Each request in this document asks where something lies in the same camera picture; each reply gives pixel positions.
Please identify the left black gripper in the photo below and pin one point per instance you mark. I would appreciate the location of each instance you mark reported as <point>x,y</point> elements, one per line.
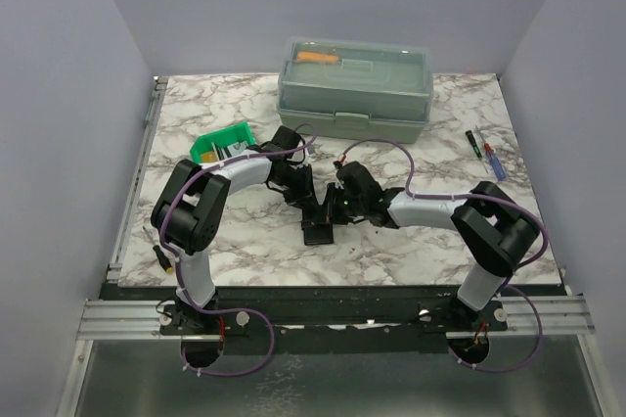
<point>304,197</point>

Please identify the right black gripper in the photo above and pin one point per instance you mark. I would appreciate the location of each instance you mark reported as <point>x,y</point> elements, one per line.
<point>333,212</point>

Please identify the black card holder wallet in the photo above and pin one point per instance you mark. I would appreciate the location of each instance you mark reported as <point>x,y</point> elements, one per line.
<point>317,230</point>

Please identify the green plastic bin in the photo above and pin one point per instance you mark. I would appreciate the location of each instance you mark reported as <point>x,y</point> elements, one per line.
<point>239,132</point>

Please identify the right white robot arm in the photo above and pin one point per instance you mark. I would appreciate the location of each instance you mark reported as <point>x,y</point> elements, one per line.
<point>497,232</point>

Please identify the grey plastic tool box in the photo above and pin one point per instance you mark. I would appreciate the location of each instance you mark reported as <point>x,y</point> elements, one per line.
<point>376,90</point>

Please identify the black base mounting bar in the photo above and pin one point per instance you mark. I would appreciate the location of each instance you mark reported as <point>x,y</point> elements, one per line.
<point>324,320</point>

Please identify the orange handled tool in box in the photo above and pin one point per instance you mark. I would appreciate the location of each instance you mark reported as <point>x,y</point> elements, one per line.
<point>306,57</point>

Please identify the green handled screwdriver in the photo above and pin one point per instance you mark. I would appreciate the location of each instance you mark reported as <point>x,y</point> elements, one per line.
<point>470,136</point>

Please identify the aluminium rail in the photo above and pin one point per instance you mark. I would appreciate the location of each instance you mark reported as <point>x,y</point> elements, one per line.
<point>513,316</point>

